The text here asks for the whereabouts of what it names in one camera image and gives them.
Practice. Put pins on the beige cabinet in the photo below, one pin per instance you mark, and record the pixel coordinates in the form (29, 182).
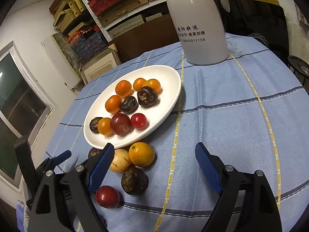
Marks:
(100, 69)

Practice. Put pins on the dark brown water chestnut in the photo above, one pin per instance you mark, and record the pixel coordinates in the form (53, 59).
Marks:
(147, 97)
(94, 125)
(129, 104)
(134, 180)
(94, 152)

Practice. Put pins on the black round stand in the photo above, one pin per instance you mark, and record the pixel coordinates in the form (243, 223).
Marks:
(293, 61)

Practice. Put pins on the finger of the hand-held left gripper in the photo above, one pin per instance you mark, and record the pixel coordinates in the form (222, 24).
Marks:
(61, 156)

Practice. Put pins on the red cherry tomato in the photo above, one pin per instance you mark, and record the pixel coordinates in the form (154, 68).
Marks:
(139, 121)

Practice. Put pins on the smooth orange kumquat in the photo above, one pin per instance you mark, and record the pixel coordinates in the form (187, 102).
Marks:
(105, 126)
(152, 85)
(141, 154)

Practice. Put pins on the white framed window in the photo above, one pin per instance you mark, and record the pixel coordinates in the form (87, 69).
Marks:
(19, 101)

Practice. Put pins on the blue checked tablecloth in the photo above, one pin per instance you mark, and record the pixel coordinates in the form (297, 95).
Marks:
(217, 125)

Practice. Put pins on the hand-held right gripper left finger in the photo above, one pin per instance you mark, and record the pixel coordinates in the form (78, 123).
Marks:
(100, 169)

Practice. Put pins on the dark red plum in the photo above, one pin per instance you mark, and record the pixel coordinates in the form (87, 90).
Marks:
(107, 196)
(120, 123)

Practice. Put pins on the pale yellow round melon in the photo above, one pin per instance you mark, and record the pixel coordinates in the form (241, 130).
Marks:
(122, 160)

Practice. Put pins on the brick patterned curtain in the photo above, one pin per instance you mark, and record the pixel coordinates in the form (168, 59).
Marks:
(303, 14)

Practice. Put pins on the white leaning board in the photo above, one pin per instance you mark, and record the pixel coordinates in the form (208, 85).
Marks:
(60, 62)

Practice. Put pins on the blue red patterned box stack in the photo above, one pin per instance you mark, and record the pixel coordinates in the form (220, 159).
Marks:
(89, 44)

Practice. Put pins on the brown wooden board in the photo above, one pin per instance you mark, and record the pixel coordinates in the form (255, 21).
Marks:
(144, 38)

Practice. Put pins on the marbled stone panel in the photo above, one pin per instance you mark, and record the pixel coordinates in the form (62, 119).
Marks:
(64, 46)

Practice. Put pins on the orange tangerine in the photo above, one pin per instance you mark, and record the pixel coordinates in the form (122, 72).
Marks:
(113, 104)
(139, 84)
(123, 88)

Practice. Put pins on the white oval plate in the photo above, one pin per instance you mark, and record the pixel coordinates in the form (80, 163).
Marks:
(166, 89)

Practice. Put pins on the white metal shelf rack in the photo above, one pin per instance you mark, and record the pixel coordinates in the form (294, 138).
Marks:
(94, 17)

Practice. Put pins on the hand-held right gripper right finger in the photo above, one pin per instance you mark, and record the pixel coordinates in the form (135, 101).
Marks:
(208, 169)

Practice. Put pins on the grey thermos jug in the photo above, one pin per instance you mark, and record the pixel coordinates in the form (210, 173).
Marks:
(193, 17)

